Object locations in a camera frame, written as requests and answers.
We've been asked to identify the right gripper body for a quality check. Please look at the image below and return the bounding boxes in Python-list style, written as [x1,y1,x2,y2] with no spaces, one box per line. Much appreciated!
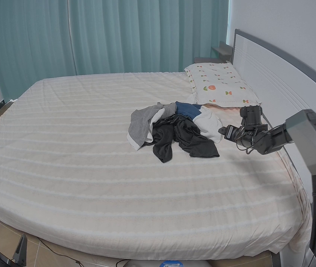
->
[220,125,244,142]

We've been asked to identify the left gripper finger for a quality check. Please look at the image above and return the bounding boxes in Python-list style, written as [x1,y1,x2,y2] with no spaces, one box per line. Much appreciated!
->
[13,234,27,266]

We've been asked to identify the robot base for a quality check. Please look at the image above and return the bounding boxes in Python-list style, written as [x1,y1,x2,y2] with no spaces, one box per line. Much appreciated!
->
[126,259,213,267]

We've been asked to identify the pile of clothes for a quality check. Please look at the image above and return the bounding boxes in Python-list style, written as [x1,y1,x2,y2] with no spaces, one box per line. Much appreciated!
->
[126,101,223,163]

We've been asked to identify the bed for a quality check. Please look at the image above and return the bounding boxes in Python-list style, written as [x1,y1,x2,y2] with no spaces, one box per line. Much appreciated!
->
[0,29,316,262]

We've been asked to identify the white printed pillow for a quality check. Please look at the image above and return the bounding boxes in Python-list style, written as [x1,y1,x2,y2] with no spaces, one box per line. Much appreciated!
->
[184,61,261,108]

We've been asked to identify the grey bedside table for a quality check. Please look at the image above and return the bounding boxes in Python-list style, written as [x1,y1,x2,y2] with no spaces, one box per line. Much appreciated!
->
[194,41,235,64]

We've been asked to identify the blue-green curtain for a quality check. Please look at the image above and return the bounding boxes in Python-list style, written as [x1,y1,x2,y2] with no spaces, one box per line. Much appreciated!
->
[69,0,230,76]
[0,0,78,101]

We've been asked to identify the black cable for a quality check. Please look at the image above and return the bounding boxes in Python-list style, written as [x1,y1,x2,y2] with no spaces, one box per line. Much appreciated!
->
[39,239,84,267]
[236,142,256,156]

